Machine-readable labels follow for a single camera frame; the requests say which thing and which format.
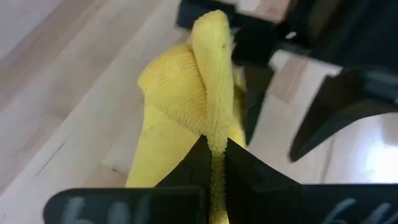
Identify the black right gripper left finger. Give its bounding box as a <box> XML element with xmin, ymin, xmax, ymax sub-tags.
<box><xmin>43</xmin><ymin>135</ymin><xmax>212</xmax><ymax>224</ymax></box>

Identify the yellow microfiber towel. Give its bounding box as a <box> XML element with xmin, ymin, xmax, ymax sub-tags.
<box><xmin>124</xmin><ymin>9</ymin><xmax>249</xmax><ymax>224</ymax></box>

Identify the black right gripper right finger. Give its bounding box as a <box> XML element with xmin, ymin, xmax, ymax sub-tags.
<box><xmin>225</xmin><ymin>138</ymin><xmax>398</xmax><ymax>224</ymax></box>

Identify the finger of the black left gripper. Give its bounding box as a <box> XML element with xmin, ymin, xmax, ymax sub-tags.
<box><xmin>242</xmin><ymin>63</ymin><xmax>276</xmax><ymax>146</ymax></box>
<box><xmin>288</xmin><ymin>67</ymin><xmax>398</xmax><ymax>163</ymax></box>

